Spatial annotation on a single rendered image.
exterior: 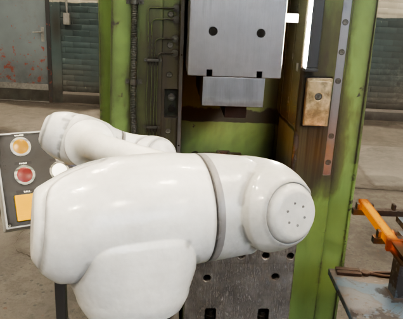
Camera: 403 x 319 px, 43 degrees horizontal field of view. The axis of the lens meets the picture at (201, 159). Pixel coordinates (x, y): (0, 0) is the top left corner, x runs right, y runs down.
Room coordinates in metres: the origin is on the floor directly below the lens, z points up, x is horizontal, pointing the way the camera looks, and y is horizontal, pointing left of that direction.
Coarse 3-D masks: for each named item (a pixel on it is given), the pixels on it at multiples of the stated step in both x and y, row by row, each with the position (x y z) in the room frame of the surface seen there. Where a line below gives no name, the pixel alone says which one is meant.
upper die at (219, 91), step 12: (204, 84) 1.63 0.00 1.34; (216, 84) 1.64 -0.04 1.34; (228, 84) 1.64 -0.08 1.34; (240, 84) 1.64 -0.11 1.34; (252, 84) 1.65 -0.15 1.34; (264, 84) 1.65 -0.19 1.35; (204, 96) 1.63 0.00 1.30; (216, 96) 1.64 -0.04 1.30; (228, 96) 1.64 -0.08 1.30; (240, 96) 1.64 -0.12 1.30; (252, 96) 1.65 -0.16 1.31
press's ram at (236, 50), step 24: (192, 0) 1.63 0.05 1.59; (216, 0) 1.64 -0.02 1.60; (240, 0) 1.64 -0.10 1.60; (264, 0) 1.65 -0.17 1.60; (192, 24) 1.63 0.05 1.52; (216, 24) 1.64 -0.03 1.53; (240, 24) 1.64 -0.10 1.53; (264, 24) 1.65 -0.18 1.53; (192, 48) 1.63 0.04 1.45; (216, 48) 1.64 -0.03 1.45; (240, 48) 1.64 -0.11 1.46; (264, 48) 1.65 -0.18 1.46; (192, 72) 1.63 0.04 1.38; (216, 72) 1.64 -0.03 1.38; (240, 72) 1.64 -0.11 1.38; (264, 72) 1.65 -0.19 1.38
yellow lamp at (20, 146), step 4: (16, 140) 1.44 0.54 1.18; (20, 140) 1.44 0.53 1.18; (24, 140) 1.45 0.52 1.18; (16, 144) 1.43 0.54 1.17; (20, 144) 1.44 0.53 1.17; (24, 144) 1.44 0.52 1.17; (28, 144) 1.45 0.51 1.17; (16, 148) 1.43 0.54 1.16; (20, 148) 1.43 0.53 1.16; (24, 148) 1.44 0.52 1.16; (28, 148) 1.44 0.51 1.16; (16, 152) 1.42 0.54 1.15; (20, 152) 1.43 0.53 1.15; (24, 152) 1.43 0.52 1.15
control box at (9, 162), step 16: (0, 144) 1.42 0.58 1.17; (32, 144) 1.46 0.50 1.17; (0, 160) 1.39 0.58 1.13; (16, 160) 1.41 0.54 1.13; (32, 160) 1.43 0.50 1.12; (48, 160) 1.45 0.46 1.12; (0, 176) 1.37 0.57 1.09; (16, 176) 1.39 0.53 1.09; (48, 176) 1.43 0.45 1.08; (0, 192) 1.37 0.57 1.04; (16, 192) 1.37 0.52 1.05; (32, 192) 1.38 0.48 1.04; (16, 224) 1.32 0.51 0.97
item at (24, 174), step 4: (20, 168) 1.40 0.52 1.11; (24, 168) 1.41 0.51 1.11; (28, 168) 1.41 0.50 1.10; (20, 172) 1.40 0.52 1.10; (24, 172) 1.40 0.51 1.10; (28, 172) 1.40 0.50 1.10; (20, 176) 1.39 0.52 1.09; (24, 176) 1.39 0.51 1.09; (28, 176) 1.40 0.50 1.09; (32, 176) 1.41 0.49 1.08; (20, 180) 1.38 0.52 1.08; (24, 180) 1.39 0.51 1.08; (28, 180) 1.39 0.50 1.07
